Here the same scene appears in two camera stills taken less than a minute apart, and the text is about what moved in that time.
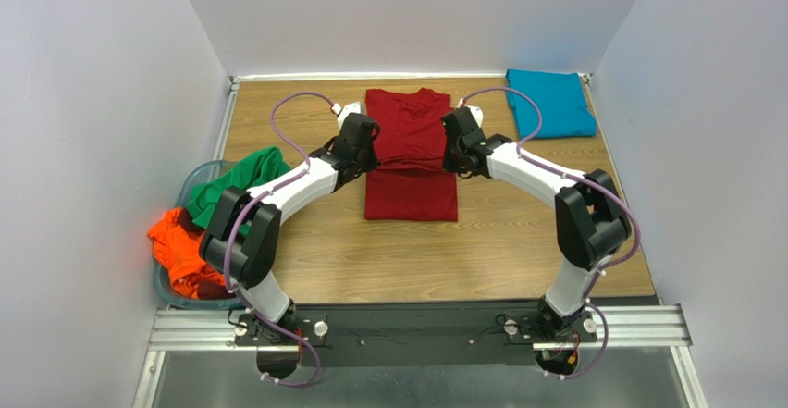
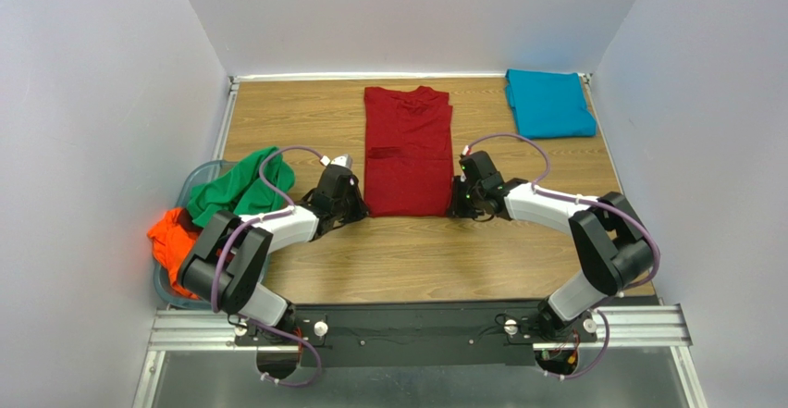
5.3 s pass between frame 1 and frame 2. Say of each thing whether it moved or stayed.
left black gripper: moved
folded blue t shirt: stayed
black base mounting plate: stayed
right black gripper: moved
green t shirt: stayed
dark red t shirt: stayed
